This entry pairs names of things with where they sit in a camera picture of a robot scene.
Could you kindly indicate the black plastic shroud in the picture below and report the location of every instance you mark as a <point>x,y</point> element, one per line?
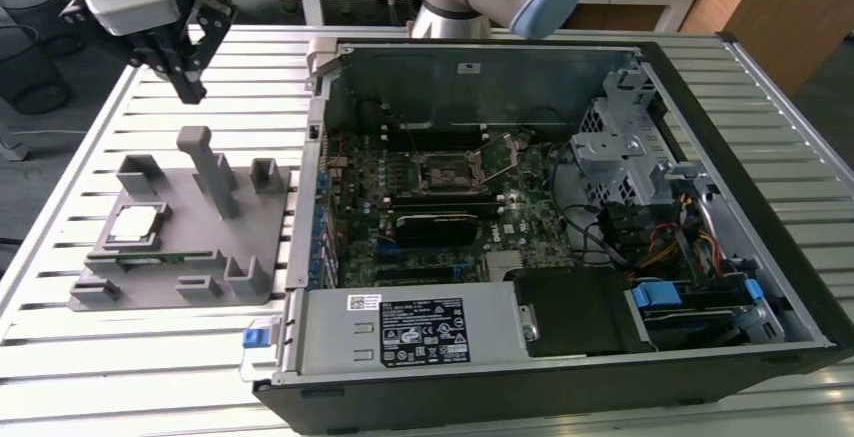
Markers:
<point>574,312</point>

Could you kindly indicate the black open PC case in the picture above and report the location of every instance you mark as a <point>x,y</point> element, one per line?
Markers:
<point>534,397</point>

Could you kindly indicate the grey furniture foot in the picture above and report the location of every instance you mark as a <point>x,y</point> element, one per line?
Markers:
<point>15,151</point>

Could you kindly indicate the silver metal drive cage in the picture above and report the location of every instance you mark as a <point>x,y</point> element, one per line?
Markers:
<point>607,149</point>

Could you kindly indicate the blue disk carrier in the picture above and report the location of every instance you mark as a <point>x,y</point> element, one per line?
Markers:
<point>654,297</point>

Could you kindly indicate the small blue carrier tab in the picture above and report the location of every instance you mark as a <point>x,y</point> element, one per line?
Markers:
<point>753,292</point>

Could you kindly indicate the wooden cabinet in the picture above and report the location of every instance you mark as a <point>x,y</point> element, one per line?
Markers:
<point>787,7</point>

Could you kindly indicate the silver topped CPU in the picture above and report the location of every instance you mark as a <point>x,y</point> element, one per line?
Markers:
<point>133,224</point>

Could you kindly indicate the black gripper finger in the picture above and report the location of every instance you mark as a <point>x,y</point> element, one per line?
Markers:
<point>156,54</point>
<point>213,32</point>

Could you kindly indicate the blue case latch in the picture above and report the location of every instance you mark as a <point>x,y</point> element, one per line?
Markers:
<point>255,338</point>

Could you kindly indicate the green RAM stick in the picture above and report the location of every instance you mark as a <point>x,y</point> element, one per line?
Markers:
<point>173,257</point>

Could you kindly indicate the CPU socket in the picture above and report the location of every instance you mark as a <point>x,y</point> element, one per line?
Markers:
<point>446,174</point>

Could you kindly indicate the black disk drive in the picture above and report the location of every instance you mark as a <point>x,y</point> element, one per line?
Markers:
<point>687,329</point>

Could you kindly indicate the black RAM slot bank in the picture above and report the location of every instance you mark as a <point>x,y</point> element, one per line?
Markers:
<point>440,203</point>
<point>440,138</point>

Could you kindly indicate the silver chipset heatsink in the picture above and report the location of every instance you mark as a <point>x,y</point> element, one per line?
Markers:
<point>503,264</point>

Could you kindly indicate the grey parts rack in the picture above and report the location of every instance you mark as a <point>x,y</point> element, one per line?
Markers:
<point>193,237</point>

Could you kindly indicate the black ribbed plastic bracket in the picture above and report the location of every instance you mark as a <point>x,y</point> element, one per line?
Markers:
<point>623,222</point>

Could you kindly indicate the silver power supply unit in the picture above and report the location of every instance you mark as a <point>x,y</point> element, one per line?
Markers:
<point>320,337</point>

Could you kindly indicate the green motherboard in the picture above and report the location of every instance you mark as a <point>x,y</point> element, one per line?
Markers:
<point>534,182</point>

